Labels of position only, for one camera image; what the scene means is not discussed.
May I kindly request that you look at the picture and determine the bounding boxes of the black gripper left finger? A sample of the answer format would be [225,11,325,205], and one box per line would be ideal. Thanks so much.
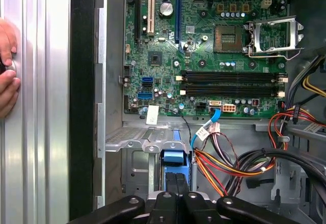
[67,172,182,224]

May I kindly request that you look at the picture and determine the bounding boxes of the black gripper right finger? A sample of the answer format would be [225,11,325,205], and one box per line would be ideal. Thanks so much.
[177,173,301,224]

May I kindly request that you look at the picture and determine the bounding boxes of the orange red disk power wire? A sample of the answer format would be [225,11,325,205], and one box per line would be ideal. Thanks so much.
[193,147,277,198]

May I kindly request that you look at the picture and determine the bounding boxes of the hard disk blue carrier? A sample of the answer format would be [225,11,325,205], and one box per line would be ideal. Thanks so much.
[159,129,192,193]

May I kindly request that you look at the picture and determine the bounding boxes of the perforated metal disk bay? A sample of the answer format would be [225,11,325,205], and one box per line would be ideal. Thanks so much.
[104,122,198,202]

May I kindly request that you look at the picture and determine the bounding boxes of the person's bare hand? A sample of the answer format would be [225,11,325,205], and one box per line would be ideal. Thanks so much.
[0,17,21,119]

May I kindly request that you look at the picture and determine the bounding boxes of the white label sticker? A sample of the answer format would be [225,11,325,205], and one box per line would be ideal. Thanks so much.
[146,104,160,126]

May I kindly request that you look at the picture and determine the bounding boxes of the white main power socket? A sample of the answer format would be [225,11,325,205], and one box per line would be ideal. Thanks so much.
[222,103,237,114]

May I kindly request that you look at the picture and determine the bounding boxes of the RAM slot black clips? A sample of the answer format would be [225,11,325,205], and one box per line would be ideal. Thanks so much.
[187,83,278,91]
[184,70,280,77]

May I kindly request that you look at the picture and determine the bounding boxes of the green motherboard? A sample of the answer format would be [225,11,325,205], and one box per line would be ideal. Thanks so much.
[123,0,292,119]

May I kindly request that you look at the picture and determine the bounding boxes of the black chipset chip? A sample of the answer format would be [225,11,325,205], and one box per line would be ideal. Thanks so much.
[147,50,164,67]

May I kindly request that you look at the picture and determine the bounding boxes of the black open PC case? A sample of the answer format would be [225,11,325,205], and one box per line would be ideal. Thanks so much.
[69,0,326,224]

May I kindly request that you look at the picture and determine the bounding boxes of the metal locking lever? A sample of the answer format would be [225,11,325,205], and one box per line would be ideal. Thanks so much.
[247,44,303,61]

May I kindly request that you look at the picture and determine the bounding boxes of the metal socket cover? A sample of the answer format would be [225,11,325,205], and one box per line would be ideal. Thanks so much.
[243,15,305,54]

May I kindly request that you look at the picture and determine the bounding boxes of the silver coin battery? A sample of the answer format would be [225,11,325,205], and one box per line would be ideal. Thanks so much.
[158,1,174,17]

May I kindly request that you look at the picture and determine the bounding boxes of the long black expansion slot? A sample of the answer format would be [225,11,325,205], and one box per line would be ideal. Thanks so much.
[134,0,142,44]

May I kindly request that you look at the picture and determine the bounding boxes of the white expansion slot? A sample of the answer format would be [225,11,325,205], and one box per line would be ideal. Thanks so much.
[147,0,156,37]

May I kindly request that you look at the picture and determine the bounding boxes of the small white wire connector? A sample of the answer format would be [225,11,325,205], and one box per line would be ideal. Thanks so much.
[206,122,221,134]

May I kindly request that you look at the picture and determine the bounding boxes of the blue SATA wire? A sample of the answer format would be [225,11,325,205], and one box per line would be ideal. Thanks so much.
[190,108,222,148]

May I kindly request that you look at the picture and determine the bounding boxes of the thick black cable bundle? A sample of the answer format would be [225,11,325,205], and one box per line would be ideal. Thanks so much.
[225,148,326,211]

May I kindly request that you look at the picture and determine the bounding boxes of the coloured power supply wire bundle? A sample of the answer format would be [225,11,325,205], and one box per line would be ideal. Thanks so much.
[268,54,326,156]

